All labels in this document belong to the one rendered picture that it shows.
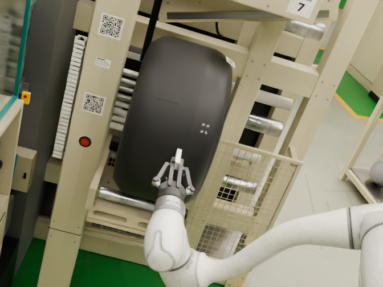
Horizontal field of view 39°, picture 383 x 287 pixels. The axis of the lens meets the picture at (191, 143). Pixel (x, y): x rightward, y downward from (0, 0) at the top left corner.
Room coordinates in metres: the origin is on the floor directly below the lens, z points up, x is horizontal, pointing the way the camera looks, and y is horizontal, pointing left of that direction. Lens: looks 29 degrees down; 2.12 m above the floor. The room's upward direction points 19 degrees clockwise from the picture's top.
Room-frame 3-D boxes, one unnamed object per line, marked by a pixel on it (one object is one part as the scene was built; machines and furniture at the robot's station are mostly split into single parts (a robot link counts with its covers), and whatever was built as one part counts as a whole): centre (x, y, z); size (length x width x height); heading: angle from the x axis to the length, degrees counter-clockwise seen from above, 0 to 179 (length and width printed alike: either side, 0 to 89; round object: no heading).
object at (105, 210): (1.61, 0.11, 0.83); 0.36 x 0.09 x 0.06; 97
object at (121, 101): (2.10, 0.39, 1.05); 0.20 x 0.15 x 0.30; 97
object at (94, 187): (1.73, 0.30, 0.90); 0.40 x 0.03 x 0.10; 7
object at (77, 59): (1.66, 0.46, 1.19); 0.05 x 0.04 x 0.48; 7
